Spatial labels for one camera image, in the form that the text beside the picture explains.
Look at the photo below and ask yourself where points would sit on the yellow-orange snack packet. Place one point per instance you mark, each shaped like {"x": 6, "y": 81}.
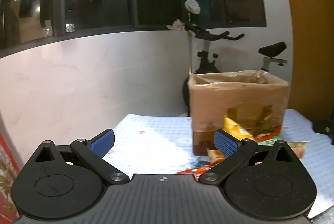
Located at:
{"x": 234, "y": 128}

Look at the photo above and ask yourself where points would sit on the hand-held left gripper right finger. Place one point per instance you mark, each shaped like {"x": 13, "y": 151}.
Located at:
{"x": 225, "y": 143}

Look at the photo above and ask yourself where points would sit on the thin metal pole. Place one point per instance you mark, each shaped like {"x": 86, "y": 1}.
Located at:
{"x": 190, "y": 56}

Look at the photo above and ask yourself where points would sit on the brown cardboard box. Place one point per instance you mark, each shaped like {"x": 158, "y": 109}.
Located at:
{"x": 201, "y": 143}

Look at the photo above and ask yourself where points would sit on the white plastic bag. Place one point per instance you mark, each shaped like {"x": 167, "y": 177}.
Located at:
{"x": 192, "y": 6}

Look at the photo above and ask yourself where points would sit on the box lined with plastic bag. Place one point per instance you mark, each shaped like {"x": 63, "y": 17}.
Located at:
{"x": 234, "y": 78}

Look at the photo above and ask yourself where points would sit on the black exercise bike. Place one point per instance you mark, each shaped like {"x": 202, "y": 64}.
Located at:
{"x": 206, "y": 56}

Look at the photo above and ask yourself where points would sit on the crumpled white cloth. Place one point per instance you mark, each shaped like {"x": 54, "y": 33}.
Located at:
{"x": 177, "y": 25}

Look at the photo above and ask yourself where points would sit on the small orange-white snack packet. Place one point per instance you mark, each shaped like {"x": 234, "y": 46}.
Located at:
{"x": 214, "y": 155}

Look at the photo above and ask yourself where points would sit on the red and green snack packet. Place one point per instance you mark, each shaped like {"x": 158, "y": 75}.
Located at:
{"x": 268, "y": 140}

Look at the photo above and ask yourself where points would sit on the red patterned snack packet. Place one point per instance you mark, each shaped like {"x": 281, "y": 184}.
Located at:
{"x": 194, "y": 170}

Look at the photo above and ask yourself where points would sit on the wooden panel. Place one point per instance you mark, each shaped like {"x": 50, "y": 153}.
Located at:
{"x": 308, "y": 30}

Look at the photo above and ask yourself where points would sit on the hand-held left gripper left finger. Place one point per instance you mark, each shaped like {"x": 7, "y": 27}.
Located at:
{"x": 103, "y": 143}

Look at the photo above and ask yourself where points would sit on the red printed board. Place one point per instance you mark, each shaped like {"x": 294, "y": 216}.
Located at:
{"x": 6, "y": 174}

